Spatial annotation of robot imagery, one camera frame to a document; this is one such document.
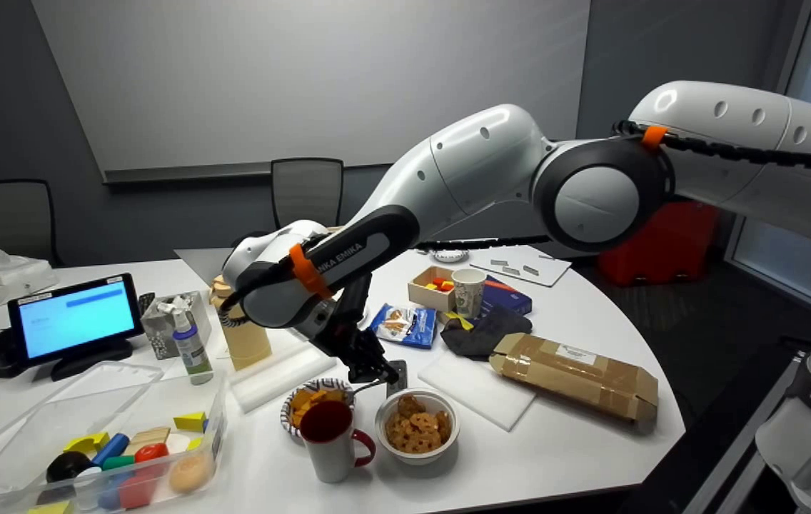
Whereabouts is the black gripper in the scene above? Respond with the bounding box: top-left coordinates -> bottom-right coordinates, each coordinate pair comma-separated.
315,275 -> 406,384

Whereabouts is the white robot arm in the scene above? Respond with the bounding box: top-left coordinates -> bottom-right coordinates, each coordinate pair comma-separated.
220,80 -> 811,514

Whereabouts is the white bowl with snacks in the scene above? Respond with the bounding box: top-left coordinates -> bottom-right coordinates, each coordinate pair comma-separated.
373,392 -> 460,466

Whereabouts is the small patterned snack bowl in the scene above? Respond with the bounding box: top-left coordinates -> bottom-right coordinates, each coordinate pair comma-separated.
279,380 -> 355,443

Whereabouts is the blue snack packet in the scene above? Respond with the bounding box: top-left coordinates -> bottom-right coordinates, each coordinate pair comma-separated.
369,302 -> 436,350

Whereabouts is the red and white mug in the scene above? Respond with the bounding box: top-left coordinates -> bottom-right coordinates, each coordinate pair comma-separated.
300,402 -> 376,482

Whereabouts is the white foam sheet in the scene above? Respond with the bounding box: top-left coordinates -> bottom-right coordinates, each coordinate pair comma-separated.
420,357 -> 534,430

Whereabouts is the small cardboard fruit box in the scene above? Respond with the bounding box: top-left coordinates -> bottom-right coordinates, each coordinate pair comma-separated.
409,266 -> 453,313

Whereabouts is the dark grey cloth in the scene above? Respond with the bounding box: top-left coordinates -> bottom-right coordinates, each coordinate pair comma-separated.
440,307 -> 532,359

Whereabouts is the paper cup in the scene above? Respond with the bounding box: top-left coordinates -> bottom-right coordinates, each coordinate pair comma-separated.
450,269 -> 486,317

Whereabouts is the white foam block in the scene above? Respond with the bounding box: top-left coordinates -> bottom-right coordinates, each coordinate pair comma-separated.
232,349 -> 333,412

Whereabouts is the beige bottle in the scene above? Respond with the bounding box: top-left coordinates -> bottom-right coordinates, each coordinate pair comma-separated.
212,276 -> 270,372

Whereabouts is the blue book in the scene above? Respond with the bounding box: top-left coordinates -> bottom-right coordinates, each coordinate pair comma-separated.
480,276 -> 532,313

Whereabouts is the white paper sheet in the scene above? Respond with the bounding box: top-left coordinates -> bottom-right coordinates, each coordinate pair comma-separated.
469,246 -> 570,289

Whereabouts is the small spray bottle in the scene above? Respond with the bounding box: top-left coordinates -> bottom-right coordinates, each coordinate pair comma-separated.
172,312 -> 213,384

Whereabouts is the yellow toy block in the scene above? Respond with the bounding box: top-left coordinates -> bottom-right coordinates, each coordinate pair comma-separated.
173,412 -> 207,433

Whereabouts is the grey office chair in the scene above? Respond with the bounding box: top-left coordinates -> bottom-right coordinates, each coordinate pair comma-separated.
270,156 -> 342,226
0,180 -> 58,262

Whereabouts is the long cardboard box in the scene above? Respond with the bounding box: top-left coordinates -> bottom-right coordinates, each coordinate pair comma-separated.
487,330 -> 659,426

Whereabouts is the silver laptop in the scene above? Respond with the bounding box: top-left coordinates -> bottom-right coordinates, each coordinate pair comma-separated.
176,249 -> 229,286

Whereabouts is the beige toy egg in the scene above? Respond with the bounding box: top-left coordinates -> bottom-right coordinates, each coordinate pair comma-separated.
169,450 -> 213,494

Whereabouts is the grey carton box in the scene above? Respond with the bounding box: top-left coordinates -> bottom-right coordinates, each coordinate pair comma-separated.
139,290 -> 212,359

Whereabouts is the red toy block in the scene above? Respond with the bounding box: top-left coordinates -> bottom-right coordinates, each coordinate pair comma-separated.
135,443 -> 169,466

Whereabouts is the blue toy cylinder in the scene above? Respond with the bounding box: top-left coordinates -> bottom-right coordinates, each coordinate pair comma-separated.
90,433 -> 128,466

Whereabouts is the clear bin lid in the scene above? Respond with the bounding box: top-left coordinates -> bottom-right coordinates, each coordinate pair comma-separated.
0,362 -> 163,482

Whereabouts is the black tablet with stand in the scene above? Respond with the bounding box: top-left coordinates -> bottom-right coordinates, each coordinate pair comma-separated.
8,275 -> 143,380

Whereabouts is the red trash bin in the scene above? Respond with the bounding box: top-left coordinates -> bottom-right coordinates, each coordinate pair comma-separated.
597,200 -> 719,286

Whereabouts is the black toy ball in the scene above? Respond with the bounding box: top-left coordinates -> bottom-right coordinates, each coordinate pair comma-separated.
46,450 -> 90,482

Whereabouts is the whiteboard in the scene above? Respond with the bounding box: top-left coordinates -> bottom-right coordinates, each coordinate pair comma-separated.
32,0 -> 592,183

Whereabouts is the left grey office chair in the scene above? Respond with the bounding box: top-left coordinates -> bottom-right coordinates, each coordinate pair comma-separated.
0,180 -> 58,262

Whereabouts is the white cable coil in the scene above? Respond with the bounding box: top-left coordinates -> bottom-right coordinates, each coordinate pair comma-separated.
427,246 -> 473,266

